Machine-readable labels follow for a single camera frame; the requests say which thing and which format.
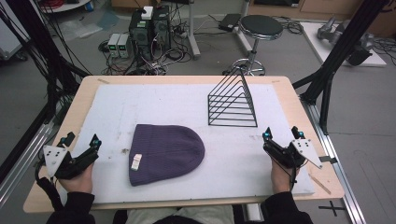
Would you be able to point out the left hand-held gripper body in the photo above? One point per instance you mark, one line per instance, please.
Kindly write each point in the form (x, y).
(63, 163)

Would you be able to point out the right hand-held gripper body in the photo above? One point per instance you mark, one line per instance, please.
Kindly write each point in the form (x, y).
(288, 154)

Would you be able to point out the purple knit beanie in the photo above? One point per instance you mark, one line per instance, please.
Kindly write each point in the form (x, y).
(163, 154)

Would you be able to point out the person's left hand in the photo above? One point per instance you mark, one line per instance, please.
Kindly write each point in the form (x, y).
(78, 180)

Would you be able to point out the person's right hand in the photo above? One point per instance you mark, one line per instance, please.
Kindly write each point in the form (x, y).
(281, 179)

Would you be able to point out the wooden table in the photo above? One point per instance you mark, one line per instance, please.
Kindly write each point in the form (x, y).
(299, 102)

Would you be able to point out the black tape piece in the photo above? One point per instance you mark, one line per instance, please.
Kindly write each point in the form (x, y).
(328, 159)

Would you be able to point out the tan tape strip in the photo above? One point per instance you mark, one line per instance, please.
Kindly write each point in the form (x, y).
(320, 184)

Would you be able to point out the black tape cross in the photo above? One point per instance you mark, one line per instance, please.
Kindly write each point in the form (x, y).
(332, 207)

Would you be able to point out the white foam mat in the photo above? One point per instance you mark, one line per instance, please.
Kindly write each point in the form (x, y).
(186, 112)

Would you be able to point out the white floor board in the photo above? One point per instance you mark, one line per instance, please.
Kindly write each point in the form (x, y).
(323, 46)

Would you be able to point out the grey power supply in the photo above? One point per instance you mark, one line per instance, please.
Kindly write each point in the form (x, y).
(123, 46)
(113, 45)

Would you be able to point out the black round stool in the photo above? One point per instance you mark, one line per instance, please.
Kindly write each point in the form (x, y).
(260, 28)

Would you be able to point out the person's beige pants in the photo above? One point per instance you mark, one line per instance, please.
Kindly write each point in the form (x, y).
(183, 216)

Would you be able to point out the black computer tower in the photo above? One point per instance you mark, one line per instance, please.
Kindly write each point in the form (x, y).
(161, 28)
(141, 34)

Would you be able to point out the black flat box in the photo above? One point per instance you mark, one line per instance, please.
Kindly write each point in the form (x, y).
(229, 21)

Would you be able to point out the grey desk leg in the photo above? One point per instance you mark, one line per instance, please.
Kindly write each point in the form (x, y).
(193, 31)

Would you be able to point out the round white table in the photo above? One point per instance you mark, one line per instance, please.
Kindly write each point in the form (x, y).
(62, 5)

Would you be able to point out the white box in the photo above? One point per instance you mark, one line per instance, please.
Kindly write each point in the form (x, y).
(147, 12)

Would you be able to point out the aluminium rail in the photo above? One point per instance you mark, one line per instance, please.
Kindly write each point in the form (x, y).
(334, 161)
(21, 160)

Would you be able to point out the black metal frame post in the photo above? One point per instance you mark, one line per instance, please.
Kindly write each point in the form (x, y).
(342, 53)
(43, 56)

